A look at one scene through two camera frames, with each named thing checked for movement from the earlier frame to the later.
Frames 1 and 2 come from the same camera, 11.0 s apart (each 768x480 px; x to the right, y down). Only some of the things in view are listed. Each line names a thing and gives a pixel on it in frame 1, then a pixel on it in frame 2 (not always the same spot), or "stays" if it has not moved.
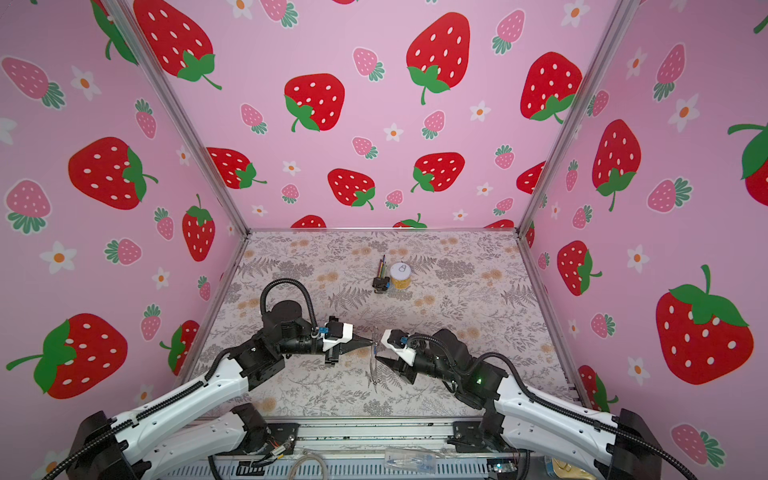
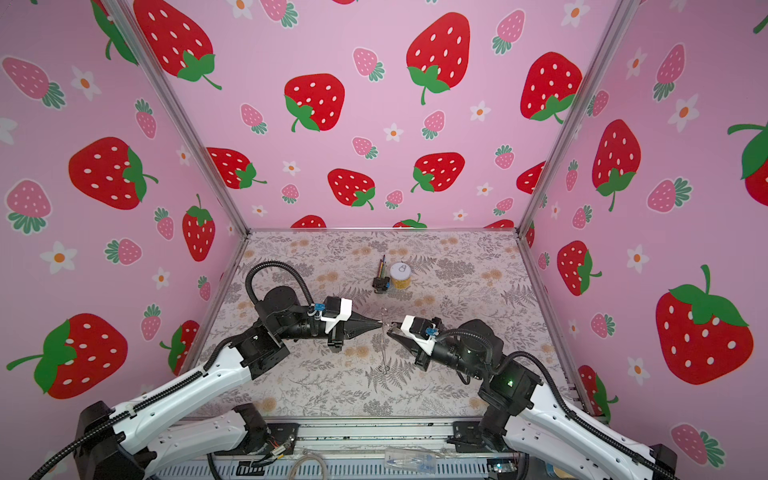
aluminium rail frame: (374, 449) stays
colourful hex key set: (381, 283) stays
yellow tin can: (401, 273) stays
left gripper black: (353, 345) → (350, 329)
